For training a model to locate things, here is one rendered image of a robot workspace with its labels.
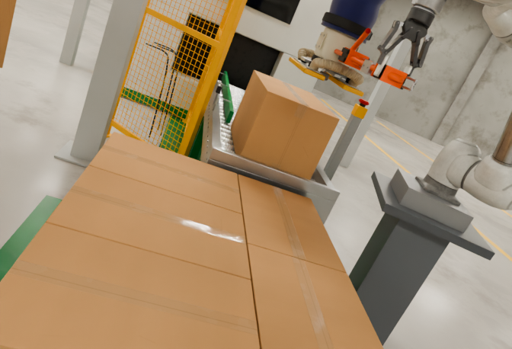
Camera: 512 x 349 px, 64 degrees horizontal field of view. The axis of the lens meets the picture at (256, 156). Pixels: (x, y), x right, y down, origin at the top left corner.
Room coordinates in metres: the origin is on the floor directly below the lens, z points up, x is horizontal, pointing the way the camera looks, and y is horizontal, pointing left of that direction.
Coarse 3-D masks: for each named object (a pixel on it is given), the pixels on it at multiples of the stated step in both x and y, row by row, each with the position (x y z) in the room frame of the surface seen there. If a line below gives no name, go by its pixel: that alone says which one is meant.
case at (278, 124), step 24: (264, 96) 1.96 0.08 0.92; (288, 96) 2.06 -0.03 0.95; (312, 96) 2.48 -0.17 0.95; (240, 120) 2.30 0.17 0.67; (264, 120) 1.96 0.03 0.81; (288, 120) 1.99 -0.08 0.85; (312, 120) 2.02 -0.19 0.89; (336, 120) 2.05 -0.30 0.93; (240, 144) 2.05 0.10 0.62; (264, 144) 1.97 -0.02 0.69; (288, 144) 2.00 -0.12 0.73; (312, 144) 2.03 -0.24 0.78; (288, 168) 2.02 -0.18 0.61; (312, 168) 2.05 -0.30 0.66
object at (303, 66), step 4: (304, 56) 1.98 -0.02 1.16; (292, 60) 1.98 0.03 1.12; (296, 60) 1.97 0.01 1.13; (300, 60) 2.02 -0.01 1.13; (296, 64) 1.88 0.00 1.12; (300, 64) 1.84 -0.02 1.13; (304, 64) 1.87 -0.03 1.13; (308, 64) 1.99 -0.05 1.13; (300, 68) 1.80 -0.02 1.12; (304, 68) 1.75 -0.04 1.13; (308, 68) 1.76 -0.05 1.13; (304, 72) 1.74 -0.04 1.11; (308, 72) 1.74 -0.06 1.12; (312, 72) 1.74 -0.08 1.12; (316, 72) 1.76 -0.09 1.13; (320, 72) 1.78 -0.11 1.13; (316, 76) 1.75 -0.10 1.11; (320, 76) 1.75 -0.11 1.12; (324, 76) 1.76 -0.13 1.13
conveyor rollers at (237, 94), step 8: (232, 88) 3.95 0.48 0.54; (240, 88) 4.07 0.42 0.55; (232, 96) 3.59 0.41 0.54; (240, 96) 3.71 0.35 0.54; (224, 112) 2.88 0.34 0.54; (224, 120) 2.69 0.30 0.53; (232, 120) 2.73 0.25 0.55; (224, 128) 2.52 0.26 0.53; (224, 136) 2.34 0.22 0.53; (224, 144) 2.17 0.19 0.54; (232, 144) 2.27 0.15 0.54; (232, 152) 2.09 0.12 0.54
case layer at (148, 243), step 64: (128, 192) 1.24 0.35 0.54; (192, 192) 1.44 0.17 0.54; (256, 192) 1.71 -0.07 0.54; (64, 256) 0.83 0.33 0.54; (128, 256) 0.92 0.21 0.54; (192, 256) 1.04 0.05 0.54; (256, 256) 1.19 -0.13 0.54; (320, 256) 1.38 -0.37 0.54; (0, 320) 0.59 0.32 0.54; (64, 320) 0.65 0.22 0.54; (128, 320) 0.72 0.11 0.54; (192, 320) 0.80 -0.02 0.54; (256, 320) 0.91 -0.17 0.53; (320, 320) 1.01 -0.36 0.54
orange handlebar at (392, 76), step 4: (336, 52) 1.82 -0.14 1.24; (340, 52) 1.78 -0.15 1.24; (352, 56) 1.63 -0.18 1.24; (356, 56) 1.59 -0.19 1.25; (352, 60) 1.62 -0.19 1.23; (356, 60) 1.58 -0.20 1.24; (360, 60) 1.54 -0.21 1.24; (364, 60) 1.53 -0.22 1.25; (356, 64) 1.56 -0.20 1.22; (360, 64) 1.53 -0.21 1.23; (372, 68) 1.42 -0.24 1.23; (392, 72) 1.30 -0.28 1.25; (388, 76) 1.30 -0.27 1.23; (392, 76) 1.30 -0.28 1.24; (396, 76) 1.29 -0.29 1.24; (400, 76) 1.30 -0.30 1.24; (392, 80) 1.30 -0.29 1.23; (396, 80) 1.30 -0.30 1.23; (400, 80) 1.30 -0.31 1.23
